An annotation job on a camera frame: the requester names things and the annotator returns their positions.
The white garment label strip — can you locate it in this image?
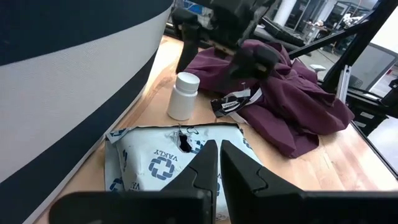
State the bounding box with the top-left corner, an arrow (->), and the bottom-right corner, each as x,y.
230,88 -> 264,124

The black table edge rail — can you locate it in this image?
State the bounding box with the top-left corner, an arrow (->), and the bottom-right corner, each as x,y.
350,121 -> 398,180

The thin black frame strut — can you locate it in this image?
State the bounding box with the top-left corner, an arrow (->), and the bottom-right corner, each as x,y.
288,18 -> 374,60

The small white object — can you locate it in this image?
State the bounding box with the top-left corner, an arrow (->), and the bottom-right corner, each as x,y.
310,63 -> 327,74

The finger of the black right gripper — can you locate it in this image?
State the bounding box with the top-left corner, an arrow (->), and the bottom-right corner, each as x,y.
228,46 -> 280,80
170,6 -> 205,75

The white pouch with blue print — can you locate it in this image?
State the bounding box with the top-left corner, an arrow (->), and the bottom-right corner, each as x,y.
104,123 -> 264,222

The maroon scrub garment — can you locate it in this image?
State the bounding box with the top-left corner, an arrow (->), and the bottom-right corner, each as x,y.
183,39 -> 355,159

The black equipment box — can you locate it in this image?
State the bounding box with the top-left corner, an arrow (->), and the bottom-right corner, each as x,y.
345,79 -> 398,136

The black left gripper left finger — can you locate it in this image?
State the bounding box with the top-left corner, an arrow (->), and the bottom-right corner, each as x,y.
49,139 -> 219,224

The white plastic pill bottle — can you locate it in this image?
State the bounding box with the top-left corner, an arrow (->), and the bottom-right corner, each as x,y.
167,72 -> 201,121

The grey partition panel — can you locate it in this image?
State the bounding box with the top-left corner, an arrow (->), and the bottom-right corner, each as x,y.
349,42 -> 398,98

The thick black frame post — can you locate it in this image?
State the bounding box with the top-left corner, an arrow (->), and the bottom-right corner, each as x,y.
320,0 -> 398,93

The silver aluminium extrusion bar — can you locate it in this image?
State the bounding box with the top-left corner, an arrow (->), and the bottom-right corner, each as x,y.
336,64 -> 352,103

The black paper hang tag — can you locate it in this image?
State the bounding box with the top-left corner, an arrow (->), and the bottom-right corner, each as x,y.
210,95 -> 251,118

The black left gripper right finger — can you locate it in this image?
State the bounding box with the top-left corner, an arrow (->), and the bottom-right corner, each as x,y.
219,139 -> 398,224

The white round pillar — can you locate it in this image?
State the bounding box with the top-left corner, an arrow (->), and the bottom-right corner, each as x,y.
273,0 -> 299,27

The navy white striped fabric basket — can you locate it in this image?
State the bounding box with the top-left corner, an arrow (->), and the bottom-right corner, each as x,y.
0,0 -> 175,224

